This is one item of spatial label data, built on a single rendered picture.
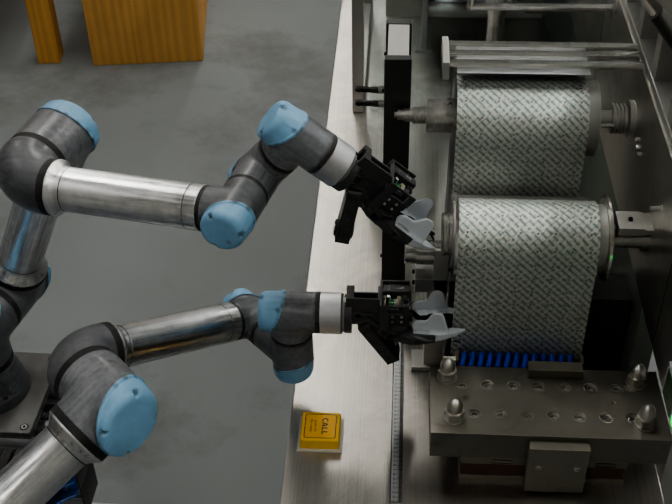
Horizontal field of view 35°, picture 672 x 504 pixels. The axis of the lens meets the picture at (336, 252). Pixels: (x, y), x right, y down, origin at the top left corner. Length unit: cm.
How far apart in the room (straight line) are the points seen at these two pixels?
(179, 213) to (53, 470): 44
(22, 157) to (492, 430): 90
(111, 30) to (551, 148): 327
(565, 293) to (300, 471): 56
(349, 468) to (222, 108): 290
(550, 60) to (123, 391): 94
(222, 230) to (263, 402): 167
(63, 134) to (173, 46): 311
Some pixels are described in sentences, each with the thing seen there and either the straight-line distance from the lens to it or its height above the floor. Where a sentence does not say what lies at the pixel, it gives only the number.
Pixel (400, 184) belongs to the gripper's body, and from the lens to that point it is 177.
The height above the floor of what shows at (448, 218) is 129.
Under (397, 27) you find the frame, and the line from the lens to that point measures 208.
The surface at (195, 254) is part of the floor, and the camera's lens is 382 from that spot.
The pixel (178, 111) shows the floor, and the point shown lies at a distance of 464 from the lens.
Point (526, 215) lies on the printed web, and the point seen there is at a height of 131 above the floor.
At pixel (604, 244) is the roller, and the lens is 182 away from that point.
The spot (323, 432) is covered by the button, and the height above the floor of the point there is 92.
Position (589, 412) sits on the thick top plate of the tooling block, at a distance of 188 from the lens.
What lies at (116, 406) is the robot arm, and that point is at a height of 119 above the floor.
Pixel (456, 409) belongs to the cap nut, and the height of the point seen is 106.
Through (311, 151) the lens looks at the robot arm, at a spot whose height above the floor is 145.
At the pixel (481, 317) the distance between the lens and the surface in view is 189.
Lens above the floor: 239
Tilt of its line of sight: 39 degrees down
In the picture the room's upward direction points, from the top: 1 degrees counter-clockwise
